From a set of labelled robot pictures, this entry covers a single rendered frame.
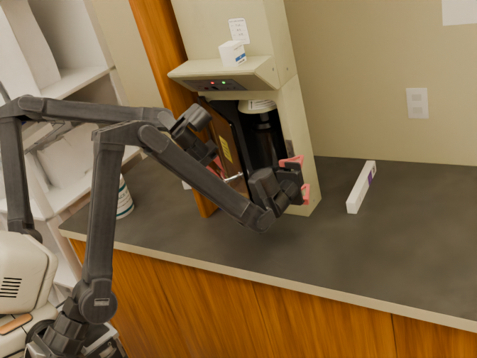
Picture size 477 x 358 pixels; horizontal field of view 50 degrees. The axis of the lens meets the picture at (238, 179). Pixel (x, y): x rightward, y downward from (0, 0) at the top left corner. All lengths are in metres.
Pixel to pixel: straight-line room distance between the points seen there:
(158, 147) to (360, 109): 1.02
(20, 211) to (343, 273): 0.92
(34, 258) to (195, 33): 0.82
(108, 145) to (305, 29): 1.03
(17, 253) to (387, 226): 1.05
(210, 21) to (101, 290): 0.84
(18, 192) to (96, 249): 0.46
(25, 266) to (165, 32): 0.84
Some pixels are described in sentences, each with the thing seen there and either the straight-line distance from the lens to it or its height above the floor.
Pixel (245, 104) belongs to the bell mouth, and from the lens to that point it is 1.65.
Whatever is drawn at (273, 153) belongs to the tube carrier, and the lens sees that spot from 1.74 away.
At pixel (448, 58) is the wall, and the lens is 1.80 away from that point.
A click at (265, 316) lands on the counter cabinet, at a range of 1.75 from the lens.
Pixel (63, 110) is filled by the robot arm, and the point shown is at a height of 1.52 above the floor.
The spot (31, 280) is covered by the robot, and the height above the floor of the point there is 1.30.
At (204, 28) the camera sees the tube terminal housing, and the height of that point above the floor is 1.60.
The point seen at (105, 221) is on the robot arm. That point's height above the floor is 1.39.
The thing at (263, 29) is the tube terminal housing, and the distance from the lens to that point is 1.49.
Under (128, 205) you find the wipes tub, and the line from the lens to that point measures 2.08.
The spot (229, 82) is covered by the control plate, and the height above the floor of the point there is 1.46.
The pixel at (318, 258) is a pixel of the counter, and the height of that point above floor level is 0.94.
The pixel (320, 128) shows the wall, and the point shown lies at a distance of 2.07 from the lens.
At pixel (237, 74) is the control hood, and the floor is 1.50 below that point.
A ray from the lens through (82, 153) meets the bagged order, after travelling 2.64.
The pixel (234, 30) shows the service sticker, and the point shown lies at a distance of 1.54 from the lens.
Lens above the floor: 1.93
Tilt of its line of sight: 29 degrees down
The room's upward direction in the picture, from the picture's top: 16 degrees counter-clockwise
